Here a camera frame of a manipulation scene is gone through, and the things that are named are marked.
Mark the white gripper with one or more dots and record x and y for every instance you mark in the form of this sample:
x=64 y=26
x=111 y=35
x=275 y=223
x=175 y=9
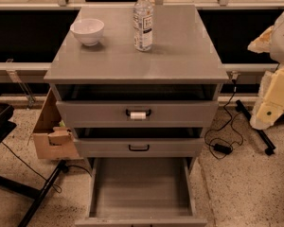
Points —
x=270 y=103

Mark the clear plastic water bottle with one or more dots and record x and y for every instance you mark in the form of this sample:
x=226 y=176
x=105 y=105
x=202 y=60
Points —
x=142 y=24

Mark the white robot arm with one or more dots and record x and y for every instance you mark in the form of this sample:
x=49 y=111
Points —
x=277 y=41

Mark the grey drawer cabinet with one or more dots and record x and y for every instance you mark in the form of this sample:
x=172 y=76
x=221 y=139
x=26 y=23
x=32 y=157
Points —
x=182 y=65

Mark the grey top drawer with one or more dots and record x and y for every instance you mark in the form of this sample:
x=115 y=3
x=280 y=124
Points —
x=116 y=114

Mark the grey open bottom drawer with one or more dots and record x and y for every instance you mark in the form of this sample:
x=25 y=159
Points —
x=141 y=192

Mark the grey middle drawer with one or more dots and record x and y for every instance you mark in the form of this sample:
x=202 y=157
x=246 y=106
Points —
x=131 y=147

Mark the white ceramic bowl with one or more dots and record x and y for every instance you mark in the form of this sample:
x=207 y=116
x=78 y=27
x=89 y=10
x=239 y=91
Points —
x=88 y=31

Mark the brown cardboard box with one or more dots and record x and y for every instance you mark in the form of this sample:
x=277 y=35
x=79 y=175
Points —
x=52 y=140

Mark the black stand base left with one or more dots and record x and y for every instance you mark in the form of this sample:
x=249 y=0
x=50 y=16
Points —
x=37 y=195

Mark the black tray left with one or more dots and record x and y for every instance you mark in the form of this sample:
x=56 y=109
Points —
x=6 y=126

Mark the white tape on handle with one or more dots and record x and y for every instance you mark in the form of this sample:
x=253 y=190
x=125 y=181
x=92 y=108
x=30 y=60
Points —
x=138 y=115

